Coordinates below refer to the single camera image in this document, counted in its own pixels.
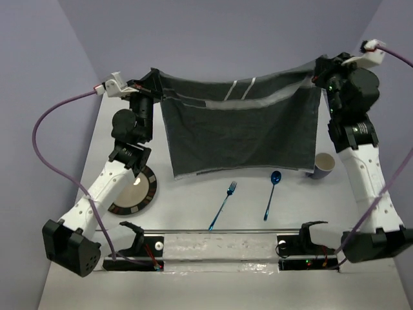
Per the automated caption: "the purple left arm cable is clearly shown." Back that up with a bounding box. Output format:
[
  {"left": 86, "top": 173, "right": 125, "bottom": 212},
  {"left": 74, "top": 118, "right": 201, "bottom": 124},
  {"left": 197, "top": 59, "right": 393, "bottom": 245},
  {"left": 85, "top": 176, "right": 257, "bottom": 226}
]
[{"left": 32, "top": 90, "right": 159, "bottom": 269}]

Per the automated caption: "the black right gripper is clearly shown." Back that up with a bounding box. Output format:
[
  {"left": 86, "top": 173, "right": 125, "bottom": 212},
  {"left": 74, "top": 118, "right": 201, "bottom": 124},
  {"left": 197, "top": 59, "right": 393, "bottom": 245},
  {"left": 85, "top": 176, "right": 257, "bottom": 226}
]
[{"left": 312, "top": 52, "right": 365, "bottom": 118}]

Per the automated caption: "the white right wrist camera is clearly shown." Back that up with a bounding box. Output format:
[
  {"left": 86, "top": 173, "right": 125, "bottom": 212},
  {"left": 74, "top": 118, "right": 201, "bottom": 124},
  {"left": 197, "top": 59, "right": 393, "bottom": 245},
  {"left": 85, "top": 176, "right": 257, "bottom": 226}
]
[{"left": 341, "top": 39, "right": 387, "bottom": 69}]

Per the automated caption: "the grey striped cloth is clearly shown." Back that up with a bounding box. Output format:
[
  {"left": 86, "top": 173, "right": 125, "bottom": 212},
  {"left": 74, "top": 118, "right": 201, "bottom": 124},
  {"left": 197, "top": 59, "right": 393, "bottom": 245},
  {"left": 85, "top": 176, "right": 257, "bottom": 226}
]
[{"left": 158, "top": 62, "right": 321, "bottom": 179}]

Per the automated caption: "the blue metallic fork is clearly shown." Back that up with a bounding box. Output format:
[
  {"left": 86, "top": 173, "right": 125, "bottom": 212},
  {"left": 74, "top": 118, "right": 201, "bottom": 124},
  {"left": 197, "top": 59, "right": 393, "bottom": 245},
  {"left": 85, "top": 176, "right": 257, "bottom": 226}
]
[{"left": 208, "top": 181, "right": 237, "bottom": 231}]

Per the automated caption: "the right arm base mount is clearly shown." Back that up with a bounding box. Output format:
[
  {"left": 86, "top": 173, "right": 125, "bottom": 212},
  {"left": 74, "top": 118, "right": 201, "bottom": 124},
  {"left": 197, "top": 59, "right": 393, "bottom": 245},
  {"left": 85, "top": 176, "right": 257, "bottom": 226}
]
[{"left": 275, "top": 221, "right": 339, "bottom": 271}]

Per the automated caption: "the blue metallic spoon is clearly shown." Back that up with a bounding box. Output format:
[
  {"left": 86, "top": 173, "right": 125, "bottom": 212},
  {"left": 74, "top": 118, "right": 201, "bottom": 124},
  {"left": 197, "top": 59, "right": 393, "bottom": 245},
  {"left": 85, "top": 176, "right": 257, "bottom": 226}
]
[{"left": 263, "top": 170, "right": 282, "bottom": 222}]

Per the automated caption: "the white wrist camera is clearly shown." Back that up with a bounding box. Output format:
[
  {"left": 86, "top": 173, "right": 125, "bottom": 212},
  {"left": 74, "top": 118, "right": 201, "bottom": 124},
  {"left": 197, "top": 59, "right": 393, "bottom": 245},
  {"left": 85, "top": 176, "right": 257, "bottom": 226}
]
[
  {"left": 94, "top": 72, "right": 137, "bottom": 98},
  {"left": 341, "top": 39, "right": 387, "bottom": 69}
]

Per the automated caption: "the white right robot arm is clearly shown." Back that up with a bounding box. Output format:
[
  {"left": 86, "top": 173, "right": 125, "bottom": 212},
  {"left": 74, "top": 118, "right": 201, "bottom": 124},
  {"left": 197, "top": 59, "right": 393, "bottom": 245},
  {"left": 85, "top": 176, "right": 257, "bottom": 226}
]
[{"left": 297, "top": 51, "right": 412, "bottom": 264}]

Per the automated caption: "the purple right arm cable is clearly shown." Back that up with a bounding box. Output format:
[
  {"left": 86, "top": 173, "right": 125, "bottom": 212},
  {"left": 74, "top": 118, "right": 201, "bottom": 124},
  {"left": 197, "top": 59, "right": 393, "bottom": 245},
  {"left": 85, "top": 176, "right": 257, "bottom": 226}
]
[{"left": 334, "top": 45, "right": 413, "bottom": 259}]

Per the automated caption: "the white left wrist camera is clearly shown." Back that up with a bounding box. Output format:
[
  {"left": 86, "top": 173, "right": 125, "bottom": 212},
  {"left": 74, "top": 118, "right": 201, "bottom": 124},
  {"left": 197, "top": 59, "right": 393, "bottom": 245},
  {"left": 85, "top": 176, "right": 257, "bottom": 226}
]
[{"left": 94, "top": 72, "right": 137, "bottom": 98}]

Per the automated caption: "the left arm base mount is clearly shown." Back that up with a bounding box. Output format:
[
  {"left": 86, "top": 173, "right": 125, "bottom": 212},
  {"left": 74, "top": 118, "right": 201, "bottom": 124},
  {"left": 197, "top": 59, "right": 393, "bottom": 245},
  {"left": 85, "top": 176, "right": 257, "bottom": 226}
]
[{"left": 101, "top": 221, "right": 165, "bottom": 272}]

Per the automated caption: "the purple mug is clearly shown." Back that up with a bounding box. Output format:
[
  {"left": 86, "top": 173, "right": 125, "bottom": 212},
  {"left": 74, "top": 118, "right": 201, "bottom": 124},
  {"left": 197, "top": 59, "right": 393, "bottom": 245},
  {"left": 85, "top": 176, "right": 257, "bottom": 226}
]
[{"left": 306, "top": 152, "right": 336, "bottom": 180}]

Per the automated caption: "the dark rimmed dinner plate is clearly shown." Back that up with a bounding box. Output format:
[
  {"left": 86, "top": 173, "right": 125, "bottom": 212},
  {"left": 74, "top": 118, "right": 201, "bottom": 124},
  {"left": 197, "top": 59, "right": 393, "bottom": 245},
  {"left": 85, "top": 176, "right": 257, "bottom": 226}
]
[{"left": 108, "top": 166, "right": 157, "bottom": 216}]

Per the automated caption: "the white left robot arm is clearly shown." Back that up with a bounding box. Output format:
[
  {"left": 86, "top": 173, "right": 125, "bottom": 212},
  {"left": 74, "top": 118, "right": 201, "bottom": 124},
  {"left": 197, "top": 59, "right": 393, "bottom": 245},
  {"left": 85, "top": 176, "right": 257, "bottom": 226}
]
[{"left": 42, "top": 68, "right": 163, "bottom": 277}]

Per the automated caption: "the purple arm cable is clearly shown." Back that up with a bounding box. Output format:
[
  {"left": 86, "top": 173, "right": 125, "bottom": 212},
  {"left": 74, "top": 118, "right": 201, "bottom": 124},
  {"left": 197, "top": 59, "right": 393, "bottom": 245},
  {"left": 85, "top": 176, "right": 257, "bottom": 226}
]
[
  {"left": 334, "top": 45, "right": 413, "bottom": 259},
  {"left": 32, "top": 90, "right": 159, "bottom": 269}
]

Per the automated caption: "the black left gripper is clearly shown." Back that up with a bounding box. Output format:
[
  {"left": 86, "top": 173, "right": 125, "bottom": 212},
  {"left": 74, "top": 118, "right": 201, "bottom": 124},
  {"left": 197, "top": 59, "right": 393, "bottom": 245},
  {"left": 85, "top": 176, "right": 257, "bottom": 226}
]
[{"left": 121, "top": 68, "right": 165, "bottom": 141}]

